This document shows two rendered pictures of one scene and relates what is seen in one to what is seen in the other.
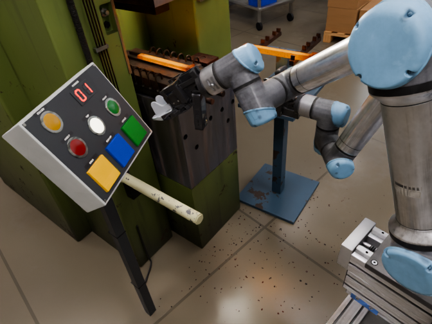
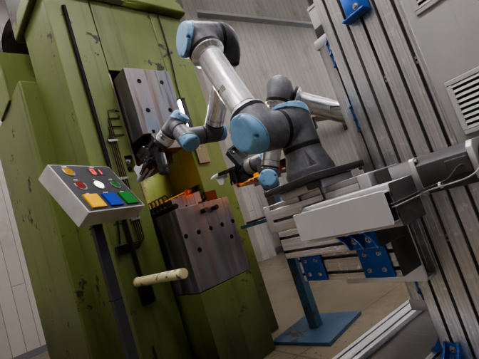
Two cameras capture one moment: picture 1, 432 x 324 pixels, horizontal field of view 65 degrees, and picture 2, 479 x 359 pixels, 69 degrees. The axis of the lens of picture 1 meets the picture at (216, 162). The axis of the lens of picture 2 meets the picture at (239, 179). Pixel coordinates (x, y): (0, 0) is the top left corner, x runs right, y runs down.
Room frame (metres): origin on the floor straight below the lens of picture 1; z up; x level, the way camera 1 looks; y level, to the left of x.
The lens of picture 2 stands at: (-0.62, -0.35, 0.76)
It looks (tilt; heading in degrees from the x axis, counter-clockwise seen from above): 6 degrees up; 4
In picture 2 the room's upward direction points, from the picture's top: 18 degrees counter-clockwise
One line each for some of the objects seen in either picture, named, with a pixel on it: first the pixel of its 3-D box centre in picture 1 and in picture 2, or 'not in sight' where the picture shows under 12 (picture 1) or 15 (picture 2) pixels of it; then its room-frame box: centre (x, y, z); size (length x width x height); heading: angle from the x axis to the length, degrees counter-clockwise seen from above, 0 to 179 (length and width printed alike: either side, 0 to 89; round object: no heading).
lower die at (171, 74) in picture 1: (152, 71); (168, 208); (1.44, 0.24, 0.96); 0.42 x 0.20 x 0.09; 48
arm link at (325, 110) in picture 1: (330, 112); (263, 161); (0.92, -0.38, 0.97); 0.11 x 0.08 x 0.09; 48
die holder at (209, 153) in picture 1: (168, 115); (187, 248); (1.49, 0.21, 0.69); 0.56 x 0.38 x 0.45; 48
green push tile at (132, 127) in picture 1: (133, 131); (127, 198); (0.89, 0.24, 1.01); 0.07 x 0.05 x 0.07; 163
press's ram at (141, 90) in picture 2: not in sight; (146, 115); (1.47, 0.21, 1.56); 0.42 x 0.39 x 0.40; 48
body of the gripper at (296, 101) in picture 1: (286, 101); (240, 172); (1.02, -0.27, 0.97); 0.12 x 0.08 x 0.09; 48
